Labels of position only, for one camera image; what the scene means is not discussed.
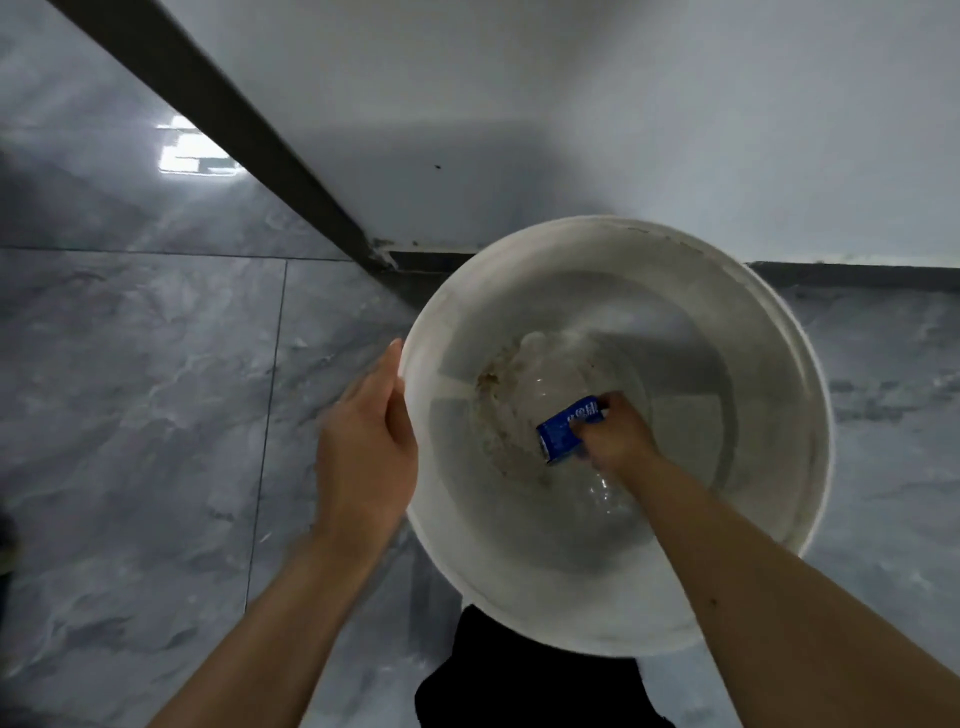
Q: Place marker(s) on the person's left hand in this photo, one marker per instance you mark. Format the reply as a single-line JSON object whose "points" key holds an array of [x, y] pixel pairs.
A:
{"points": [[360, 457]]}

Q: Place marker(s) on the person's left thumb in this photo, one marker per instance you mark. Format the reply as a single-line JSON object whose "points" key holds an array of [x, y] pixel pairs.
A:
{"points": [[397, 409]]}

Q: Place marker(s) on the person's right hand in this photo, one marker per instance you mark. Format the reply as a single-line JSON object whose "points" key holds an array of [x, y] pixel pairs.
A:
{"points": [[619, 446]]}

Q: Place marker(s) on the person's left forearm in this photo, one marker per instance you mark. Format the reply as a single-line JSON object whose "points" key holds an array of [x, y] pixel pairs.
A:
{"points": [[262, 637]]}

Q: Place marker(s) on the person's right fingers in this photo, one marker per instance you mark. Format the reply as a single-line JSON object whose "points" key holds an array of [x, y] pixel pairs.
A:
{"points": [[592, 420]]}

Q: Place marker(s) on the large white plastic bucket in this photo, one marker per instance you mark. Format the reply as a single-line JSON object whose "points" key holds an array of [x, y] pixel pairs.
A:
{"points": [[615, 435]]}

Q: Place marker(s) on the person's right forearm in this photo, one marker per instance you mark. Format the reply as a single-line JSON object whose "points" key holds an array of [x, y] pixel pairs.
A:
{"points": [[780, 600]]}

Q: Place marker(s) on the person's black trousers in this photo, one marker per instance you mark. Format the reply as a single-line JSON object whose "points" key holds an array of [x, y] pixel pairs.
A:
{"points": [[525, 675]]}

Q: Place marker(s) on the dark baseboard strip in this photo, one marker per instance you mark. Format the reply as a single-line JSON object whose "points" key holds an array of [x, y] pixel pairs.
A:
{"points": [[225, 135]]}

